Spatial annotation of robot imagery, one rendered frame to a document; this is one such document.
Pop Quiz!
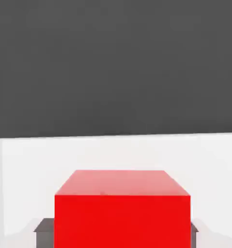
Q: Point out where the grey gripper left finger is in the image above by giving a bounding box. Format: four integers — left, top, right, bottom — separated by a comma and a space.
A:
5, 217, 55, 248

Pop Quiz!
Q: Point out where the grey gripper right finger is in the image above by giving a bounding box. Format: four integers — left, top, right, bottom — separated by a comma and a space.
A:
190, 217, 228, 248

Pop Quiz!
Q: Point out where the small red cube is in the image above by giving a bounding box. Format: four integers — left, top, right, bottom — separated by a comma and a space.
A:
54, 170, 192, 248

